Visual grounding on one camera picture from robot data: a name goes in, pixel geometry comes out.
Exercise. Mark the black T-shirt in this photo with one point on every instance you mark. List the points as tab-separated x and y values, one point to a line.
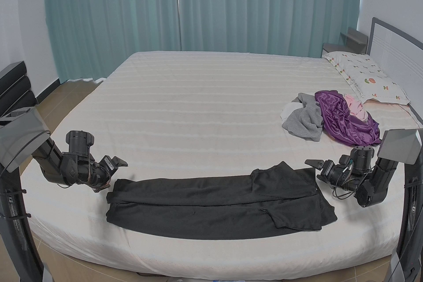
198	208

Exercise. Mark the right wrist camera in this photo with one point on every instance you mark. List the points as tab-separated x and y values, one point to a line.
345	162

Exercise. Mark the bed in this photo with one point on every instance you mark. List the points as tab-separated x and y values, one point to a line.
198	102

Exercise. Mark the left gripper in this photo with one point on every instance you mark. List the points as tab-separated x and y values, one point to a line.
103	175

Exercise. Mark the white printed pillow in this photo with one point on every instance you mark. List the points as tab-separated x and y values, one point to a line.
370	74

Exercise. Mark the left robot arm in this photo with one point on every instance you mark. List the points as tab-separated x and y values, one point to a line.
19	138

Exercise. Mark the black chest of drawers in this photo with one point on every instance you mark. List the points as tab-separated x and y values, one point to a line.
13	89

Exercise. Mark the grey garment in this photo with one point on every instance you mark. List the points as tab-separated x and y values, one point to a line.
304	123

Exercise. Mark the purple satin garment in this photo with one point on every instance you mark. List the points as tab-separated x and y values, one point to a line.
343	125

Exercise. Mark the grey bedside table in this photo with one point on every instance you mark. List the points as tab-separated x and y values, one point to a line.
355	37

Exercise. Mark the pink garment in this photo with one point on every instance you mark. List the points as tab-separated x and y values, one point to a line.
358	108

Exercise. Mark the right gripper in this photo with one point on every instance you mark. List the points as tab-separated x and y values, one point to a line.
332	171

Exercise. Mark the white garment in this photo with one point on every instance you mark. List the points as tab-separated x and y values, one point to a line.
288	108

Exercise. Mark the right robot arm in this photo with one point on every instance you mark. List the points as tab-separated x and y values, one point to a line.
400	145

